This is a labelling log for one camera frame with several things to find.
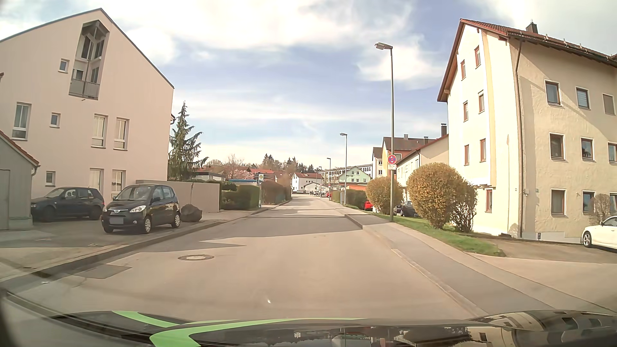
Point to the grey concrete wall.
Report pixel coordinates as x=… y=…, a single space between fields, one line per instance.
x=193 y=194

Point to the car's own bonnet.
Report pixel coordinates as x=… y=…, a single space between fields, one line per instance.
x=308 y=332

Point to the grass verge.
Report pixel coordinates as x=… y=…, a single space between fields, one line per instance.
x=448 y=237

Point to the cream low building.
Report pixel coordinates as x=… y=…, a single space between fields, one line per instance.
x=424 y=156

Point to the large yellow-brown bush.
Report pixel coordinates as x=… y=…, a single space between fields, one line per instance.
x=436 y=193

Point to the green hedge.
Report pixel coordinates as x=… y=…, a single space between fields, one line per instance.
x=355 y=197
x=241 y=196

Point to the grey garage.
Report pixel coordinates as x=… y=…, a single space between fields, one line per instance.
x=13 y=188

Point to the red car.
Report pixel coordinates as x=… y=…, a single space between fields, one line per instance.
x=368 y=206

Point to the row of distant houses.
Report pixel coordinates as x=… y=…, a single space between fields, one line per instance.
x=289 y=178

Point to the asphalt driveway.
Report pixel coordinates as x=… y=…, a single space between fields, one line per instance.
x=554 y=251

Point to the grey asphalt road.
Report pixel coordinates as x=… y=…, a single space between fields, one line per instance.
x=289 y=260

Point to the tall conifer tree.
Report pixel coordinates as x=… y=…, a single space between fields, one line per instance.
x=184 y=149

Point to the dark blue car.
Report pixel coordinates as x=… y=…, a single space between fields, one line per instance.
x=67 y=202

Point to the reddish brown hedge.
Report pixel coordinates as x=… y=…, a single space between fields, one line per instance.
x=274 y=192

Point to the bare small bush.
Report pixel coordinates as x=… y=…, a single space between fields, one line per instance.
x=600 y=207

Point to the cream building with red roof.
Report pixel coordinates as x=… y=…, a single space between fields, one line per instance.
x=544 y=144

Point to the pink gabled building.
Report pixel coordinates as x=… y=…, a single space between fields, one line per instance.
x=53 y=120

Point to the dark boulder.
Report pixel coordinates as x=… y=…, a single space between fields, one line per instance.
x=191 y=213

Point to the tall grey lamp post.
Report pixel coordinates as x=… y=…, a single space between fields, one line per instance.
x=391 y=144

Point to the no-parking road sign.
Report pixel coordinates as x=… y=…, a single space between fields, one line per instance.
x=392 y=161

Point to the black small car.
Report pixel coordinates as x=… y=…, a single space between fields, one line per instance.
x=142 y=206

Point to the dark parked car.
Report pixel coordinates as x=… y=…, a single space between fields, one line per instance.
x=408 y=209

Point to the white car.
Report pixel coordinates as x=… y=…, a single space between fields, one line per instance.
x=602 y=233

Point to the yellow house with dark roof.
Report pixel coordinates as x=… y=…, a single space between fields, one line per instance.
x=397 y=149

